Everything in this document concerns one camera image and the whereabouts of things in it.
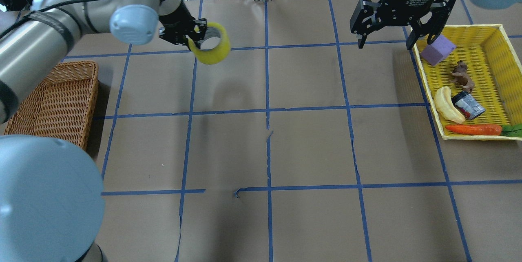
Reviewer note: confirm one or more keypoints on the brown wicker basket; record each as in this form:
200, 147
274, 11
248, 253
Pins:
62, 106

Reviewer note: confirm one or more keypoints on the yellow toy banana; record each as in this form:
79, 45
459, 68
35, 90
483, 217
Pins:
445, 106

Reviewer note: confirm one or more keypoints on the purple foam block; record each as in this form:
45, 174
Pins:
438, 51

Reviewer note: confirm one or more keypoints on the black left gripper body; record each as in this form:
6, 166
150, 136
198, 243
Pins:
174, 18

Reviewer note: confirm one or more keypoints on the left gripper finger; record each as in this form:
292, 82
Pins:
196, 33

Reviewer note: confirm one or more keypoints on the brown toy figure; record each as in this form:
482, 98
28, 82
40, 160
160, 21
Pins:
460, 75

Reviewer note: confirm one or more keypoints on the orange toy carrot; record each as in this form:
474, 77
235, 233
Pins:
486, 130

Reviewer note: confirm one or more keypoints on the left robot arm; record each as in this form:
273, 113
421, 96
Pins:
51, 191

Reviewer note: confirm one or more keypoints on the yellow plastic basket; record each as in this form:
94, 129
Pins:
493, 65

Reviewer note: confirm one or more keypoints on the small black can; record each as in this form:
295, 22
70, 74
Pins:
468, 105

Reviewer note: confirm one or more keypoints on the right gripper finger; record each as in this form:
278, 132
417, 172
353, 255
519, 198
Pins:
435, 27
362, 38

